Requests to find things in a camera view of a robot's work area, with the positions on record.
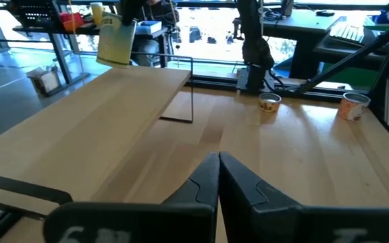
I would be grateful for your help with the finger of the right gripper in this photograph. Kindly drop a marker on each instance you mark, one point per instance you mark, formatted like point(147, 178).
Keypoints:
point(132, 10)

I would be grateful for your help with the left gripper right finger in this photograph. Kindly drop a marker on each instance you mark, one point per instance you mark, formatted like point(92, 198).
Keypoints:
point(265, 222)

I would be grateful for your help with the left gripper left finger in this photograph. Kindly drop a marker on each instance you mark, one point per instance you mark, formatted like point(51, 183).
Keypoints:
point(181, 219)

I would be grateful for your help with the yellow-green carrots can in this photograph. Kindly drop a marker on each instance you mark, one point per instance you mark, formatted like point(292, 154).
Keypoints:
point(113, 44)

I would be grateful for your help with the orange white patterned can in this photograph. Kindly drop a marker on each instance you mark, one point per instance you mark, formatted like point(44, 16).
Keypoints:
point(350, 109)

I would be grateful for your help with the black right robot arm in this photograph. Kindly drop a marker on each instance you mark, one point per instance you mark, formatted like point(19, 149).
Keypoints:
point(253, 33)

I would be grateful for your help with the blue white box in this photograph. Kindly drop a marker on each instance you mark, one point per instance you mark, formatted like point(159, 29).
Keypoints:
point(149, 27)

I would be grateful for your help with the person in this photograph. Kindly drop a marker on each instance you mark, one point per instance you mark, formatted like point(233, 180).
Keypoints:
point(157, 11)

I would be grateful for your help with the yellow bottle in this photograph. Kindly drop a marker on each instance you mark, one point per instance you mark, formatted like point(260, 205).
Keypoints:
point(96, 13)

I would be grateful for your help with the black pegboard desk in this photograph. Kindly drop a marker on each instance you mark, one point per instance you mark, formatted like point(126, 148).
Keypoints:
point(90, 31)

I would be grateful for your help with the red plastic bin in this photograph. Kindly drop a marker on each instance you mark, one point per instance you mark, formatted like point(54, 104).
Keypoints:
point(71, 22)

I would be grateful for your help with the cardboard box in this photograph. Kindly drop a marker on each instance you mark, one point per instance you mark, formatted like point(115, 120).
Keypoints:
point(44, 82)

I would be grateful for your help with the black monitor stand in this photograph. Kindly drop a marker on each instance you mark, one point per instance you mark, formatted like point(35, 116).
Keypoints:
point(286, 8)

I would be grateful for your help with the dark office desk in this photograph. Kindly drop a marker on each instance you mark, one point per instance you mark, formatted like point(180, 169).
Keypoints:
point(302, 27)

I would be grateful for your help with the dark keyboard tray desk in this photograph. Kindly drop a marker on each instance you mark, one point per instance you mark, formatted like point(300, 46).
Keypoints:
point(336, 50)

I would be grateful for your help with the small black desk object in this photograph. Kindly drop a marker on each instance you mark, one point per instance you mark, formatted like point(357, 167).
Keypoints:
point(325, 13)

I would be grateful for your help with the white keyboard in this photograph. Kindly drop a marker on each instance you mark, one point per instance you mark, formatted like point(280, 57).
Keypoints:
point(346, 33)

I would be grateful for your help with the blue desk object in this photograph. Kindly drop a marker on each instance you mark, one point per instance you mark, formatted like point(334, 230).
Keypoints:
point(383, 17)

